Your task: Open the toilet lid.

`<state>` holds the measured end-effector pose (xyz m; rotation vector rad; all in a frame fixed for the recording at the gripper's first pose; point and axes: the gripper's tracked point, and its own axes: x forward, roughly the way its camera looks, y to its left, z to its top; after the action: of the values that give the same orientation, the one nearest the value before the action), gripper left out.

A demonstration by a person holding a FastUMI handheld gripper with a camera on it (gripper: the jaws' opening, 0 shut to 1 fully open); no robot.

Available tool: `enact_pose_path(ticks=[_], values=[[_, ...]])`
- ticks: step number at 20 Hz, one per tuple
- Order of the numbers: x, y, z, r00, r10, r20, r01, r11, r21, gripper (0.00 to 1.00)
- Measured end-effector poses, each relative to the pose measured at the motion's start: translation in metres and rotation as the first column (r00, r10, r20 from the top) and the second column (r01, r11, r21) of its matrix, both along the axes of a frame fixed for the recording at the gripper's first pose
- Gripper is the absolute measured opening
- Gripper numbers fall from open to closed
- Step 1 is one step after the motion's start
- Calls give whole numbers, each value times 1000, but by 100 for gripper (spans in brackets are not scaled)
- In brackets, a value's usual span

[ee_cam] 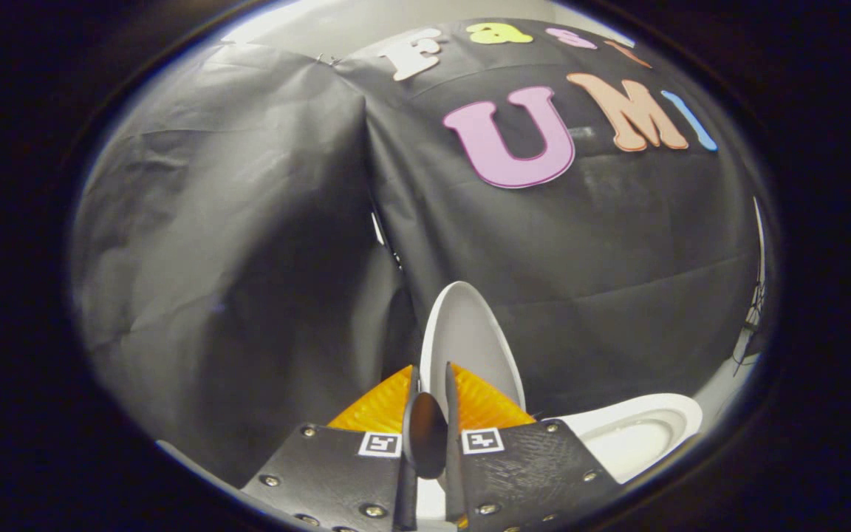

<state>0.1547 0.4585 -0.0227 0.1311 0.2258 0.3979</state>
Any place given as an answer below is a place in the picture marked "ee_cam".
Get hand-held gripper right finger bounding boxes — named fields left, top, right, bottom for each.
left=444, top=361, right=623, bottom=532

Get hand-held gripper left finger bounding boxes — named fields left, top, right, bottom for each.
left=239, top=364, right=420, bottom=532

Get white toilet lid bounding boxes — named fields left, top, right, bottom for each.
left=402, top=281, right=528, bottom=481

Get white toilet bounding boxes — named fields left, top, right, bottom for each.
left=415, top=392, right=704, bottom=522

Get black backdrop cloth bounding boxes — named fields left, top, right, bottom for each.
left=69, top=18, right=765, bottom=488

